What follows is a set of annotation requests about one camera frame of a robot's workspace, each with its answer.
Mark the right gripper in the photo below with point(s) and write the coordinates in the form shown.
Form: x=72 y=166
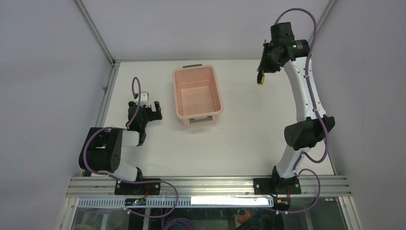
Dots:
x=263 y=70

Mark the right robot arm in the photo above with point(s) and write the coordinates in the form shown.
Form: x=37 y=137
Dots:
x=312 y=122

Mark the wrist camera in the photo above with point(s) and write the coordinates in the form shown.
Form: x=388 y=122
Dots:
x=143 y=98
x=281 y=32

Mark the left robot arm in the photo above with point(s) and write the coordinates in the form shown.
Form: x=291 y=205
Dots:
x=102 y=150

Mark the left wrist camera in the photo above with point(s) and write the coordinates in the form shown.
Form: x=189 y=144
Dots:
x=143 y=98

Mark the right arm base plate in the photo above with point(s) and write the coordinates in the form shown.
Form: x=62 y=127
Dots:
x=274 y=186

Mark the aluminium mounting rail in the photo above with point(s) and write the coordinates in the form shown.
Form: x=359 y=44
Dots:
x=231 y=186

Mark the black yellow screwdriver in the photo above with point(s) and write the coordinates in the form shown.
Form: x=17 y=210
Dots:
x=260 y=78

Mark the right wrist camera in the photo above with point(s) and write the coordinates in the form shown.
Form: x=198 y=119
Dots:
x=281 y=32

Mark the pink plastic bin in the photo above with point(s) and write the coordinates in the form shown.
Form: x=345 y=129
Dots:
x=197 y=96

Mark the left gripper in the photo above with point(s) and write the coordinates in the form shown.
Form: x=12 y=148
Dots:
x=145 y=111

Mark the white slotted cable duct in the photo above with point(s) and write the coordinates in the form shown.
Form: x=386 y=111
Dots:
x=186 y=202

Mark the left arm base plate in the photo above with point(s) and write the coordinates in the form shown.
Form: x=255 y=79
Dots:
x=148 y=186

